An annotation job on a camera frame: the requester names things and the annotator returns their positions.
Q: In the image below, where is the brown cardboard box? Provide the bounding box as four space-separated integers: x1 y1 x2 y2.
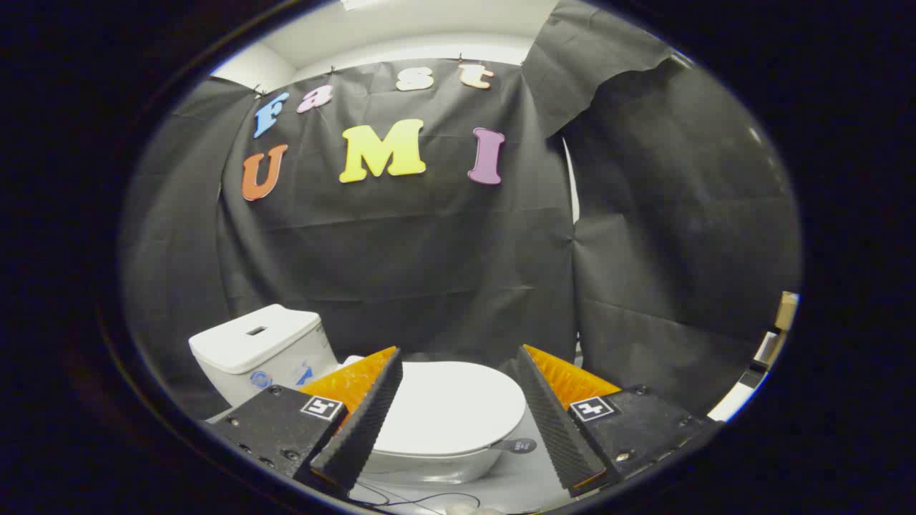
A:
776 291 800 332

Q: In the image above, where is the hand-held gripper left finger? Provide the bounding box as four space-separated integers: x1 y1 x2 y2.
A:
204 346 404 498

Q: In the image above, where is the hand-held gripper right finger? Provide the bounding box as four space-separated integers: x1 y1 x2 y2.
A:
515 344 723 498

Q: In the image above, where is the black backdrop cloth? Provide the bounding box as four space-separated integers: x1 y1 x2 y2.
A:
122 0 802 423

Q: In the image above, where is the white toilet lid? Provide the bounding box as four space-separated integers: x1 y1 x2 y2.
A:
342 355 527 457

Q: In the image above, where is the white panel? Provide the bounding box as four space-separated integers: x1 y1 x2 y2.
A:
707 332 785 423

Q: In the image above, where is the white toilet tank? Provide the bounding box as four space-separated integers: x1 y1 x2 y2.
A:
188 304 341 408

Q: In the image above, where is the thin black cable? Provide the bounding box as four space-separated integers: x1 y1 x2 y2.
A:
351 481 482 513

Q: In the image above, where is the white toilet bowl with seat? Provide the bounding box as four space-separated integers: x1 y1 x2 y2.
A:
360 428 517 486

